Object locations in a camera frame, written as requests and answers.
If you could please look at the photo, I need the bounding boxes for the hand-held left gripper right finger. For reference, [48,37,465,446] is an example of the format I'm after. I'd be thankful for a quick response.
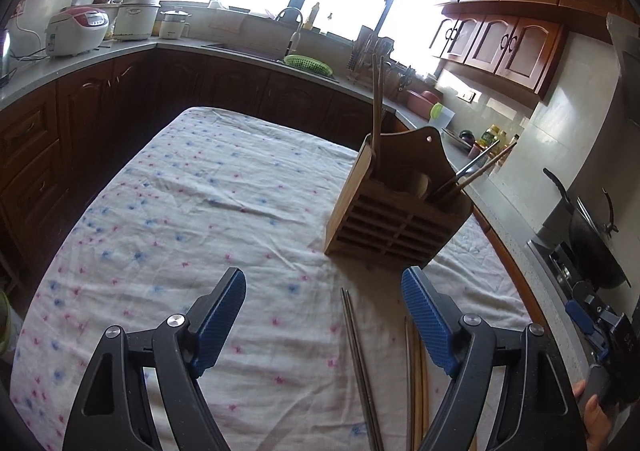
[401,266,588,451]

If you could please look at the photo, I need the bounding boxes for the person's right hand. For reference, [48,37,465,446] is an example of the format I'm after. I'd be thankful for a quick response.
[572,378,615,451]

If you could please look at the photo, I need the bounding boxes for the wooden cabinets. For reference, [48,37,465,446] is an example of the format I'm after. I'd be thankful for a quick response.
[0,44,401,282]
[427,0,626,99]

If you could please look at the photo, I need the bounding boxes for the steel electric kettle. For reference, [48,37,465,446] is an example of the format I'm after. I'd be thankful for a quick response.
[0,28,15,84]

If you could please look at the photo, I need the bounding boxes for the range hood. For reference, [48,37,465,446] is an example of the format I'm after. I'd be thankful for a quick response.
[606,11,640,132]

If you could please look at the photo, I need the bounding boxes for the clear container with green lid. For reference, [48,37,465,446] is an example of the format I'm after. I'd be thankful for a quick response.
[429,102,456,129]

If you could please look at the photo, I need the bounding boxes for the white and red rice cooker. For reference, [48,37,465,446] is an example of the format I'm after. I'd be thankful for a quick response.
[46,7,110,57]

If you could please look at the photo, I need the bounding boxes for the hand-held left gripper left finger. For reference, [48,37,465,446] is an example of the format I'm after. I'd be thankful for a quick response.
[62,267,247,451]

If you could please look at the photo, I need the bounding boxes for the dark wooden chopstick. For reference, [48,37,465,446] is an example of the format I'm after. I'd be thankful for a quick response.
[440,142,519,204]

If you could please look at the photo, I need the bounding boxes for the dish rack with utensils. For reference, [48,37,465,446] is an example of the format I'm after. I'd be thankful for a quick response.
[347,25,396,84]

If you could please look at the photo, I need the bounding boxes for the curved sink faucet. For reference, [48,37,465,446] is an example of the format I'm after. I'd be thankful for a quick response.
[275,7,305,59]

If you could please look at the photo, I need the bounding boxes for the large white cooker pot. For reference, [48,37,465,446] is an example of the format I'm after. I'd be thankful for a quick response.
[112,0,162,41]

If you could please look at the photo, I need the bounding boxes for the wooden utensil holder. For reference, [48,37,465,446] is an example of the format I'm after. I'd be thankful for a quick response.
[324,127,474,268]

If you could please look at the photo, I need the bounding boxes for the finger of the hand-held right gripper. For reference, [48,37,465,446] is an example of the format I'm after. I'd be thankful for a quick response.
[572,281,600,307]
[565,300,608,357]

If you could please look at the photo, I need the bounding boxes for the green plastic basket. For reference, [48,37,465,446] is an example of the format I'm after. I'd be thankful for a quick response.
[284,54,335,78]

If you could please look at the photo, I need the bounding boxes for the wooden upper cabinets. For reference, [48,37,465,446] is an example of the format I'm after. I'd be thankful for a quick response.
[427,0,626,99]

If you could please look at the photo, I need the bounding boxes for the black wok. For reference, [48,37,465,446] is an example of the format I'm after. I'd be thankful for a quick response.
[543,168,632,289]

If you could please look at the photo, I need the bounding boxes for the small white cooker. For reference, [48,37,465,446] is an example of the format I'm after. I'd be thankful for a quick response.
[159,6,193,39]

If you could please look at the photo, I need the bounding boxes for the wooden lower cabinets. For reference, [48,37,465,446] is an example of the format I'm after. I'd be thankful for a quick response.
[0,44,401,282]

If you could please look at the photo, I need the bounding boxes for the floral white tablecloth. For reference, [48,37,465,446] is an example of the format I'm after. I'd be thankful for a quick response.
[9,106,546,451]

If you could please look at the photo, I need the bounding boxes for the red lidded pot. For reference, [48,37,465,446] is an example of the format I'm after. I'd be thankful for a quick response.
[406,90,441,119]

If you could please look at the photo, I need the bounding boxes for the gas stove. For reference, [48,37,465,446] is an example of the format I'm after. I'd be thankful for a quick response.
[527,238,596,302]

